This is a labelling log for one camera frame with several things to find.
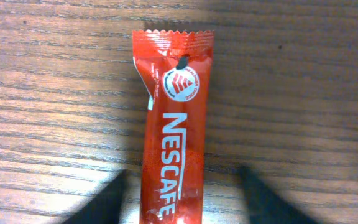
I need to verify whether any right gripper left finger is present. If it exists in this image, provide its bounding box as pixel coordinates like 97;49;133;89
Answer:
62;170;128;224

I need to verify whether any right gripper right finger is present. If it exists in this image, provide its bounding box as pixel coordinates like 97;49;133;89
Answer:
239;166;319;224

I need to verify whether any red snack bar wrapper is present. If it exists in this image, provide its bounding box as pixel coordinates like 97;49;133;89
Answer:
132;30;214;223

